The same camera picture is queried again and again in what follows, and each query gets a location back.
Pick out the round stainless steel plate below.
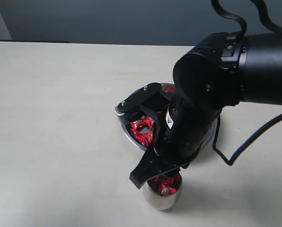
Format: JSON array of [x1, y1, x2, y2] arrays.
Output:
[[115, 82, 221, 152]]

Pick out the red candy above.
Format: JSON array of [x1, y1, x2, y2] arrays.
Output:
[[148, 174, 182, 195], [133, 132, 152, 148], [130, 116, 154, 133]]

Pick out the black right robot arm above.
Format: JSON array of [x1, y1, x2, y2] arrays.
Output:
[[130, 33, 282, 188]]

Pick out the red wrapped candy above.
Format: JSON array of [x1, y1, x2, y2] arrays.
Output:
[[133, 132, 152, 148], [130, 116, 154, 133]]

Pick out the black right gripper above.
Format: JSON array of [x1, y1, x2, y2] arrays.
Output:
[[129, 140, 203, 189]]

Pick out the stainless steel cup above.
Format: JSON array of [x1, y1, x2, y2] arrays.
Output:
[[143, 172, 182, 210]]

